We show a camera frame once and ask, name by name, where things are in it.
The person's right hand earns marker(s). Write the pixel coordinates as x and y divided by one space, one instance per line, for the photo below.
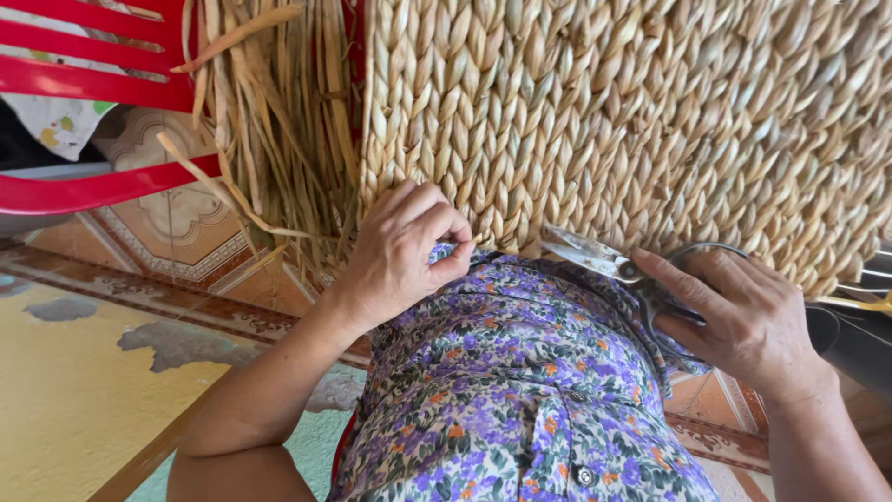
752 328

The person's left hand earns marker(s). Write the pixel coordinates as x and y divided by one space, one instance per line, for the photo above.
390 258

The metal scissors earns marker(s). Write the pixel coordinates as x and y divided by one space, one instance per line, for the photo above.
592 254

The black rounded object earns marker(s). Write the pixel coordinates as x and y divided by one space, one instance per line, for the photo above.
854 341

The yellow strip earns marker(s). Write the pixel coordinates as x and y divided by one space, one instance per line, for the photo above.
861 303

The bundle of dried straw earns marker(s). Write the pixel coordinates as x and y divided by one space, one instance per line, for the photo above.
286 125

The purple floral shirt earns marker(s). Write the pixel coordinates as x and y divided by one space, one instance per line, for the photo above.
516 390

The woven straw basket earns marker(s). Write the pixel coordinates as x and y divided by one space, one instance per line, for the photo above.
627 118

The red plastic chair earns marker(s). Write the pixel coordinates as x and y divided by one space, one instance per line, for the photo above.
90 83

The white printed cloth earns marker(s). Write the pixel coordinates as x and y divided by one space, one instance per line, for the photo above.
59 125

